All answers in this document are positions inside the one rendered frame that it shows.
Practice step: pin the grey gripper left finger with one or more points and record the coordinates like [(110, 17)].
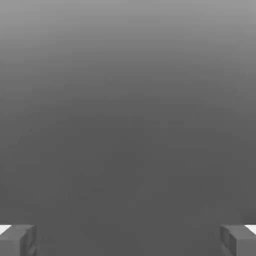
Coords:
[(16, 241)]

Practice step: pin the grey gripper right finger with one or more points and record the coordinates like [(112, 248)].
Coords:
[(239, 242)]

